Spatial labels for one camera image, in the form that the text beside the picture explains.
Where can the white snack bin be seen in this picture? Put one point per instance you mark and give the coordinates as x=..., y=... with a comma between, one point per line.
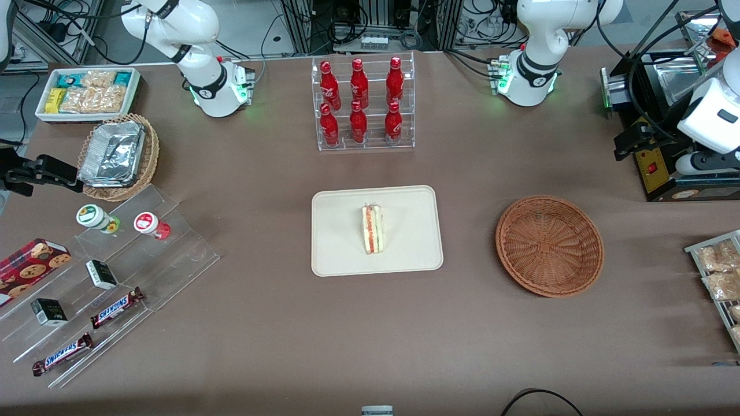
x=43, y=112

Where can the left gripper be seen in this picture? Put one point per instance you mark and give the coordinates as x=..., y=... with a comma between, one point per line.
x=657, y=130

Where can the light wicker basket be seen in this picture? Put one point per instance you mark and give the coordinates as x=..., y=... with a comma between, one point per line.
x=149, y=162

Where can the white power strip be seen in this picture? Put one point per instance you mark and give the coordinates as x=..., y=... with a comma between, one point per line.
x=374, y=43

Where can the yellow snack packet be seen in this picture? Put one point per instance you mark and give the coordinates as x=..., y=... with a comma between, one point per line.
x=55, y=99

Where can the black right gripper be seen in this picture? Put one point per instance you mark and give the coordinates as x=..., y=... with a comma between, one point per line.
x=13, y=171

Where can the clear bag of snacks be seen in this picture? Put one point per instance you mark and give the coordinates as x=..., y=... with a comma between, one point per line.
x=720, y=255
x=722, y=286

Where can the aluminium foil tray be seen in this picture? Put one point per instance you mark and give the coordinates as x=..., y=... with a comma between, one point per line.
x=113, y=153

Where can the clear acrylic stepped display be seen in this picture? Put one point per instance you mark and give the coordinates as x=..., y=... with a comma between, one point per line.
x=173, y=260

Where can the clear acrylic bottle rack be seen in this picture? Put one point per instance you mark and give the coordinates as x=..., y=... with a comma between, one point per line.
x=373, y=144

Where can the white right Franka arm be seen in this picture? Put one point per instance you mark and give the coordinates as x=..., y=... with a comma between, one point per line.
x=196, y=52

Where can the small black box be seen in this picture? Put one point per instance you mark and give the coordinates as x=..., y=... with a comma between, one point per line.
x=49, y=312
x=102, y=274

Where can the red plaid cookie box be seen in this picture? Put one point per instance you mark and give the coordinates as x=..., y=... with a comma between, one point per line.
x=29, y=268

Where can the grey device edge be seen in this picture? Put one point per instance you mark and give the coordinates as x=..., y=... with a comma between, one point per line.
x=377, y=411

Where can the Snickers chocolate bar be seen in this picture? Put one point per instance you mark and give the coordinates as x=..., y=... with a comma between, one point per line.
x=115, y=308
x=62, y=354

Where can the cream plastic tray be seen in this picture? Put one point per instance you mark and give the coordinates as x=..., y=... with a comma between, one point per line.
x=341, y=231

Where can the round brown wicker basket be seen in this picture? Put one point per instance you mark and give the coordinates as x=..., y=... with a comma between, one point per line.
x=549, y=245

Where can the red lid snack cup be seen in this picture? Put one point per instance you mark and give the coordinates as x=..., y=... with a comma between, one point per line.
x=147, y=222

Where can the black food warmer machine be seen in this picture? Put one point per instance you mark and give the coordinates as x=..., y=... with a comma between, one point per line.
x=653, y=173

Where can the triangular sandwich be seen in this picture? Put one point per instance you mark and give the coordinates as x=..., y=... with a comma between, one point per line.
x=373, y=228

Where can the red cola bottle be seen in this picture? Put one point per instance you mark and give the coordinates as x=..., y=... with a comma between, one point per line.
x=393, y=124
x=359, y=84
x=395, y=81
x=329, y=84
x=329, y=127
x=358, y=124

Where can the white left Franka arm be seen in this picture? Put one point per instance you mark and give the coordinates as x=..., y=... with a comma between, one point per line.
x=537, y=63

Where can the green lid snack cup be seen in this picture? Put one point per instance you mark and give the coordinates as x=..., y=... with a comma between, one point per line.
x=92, y=215

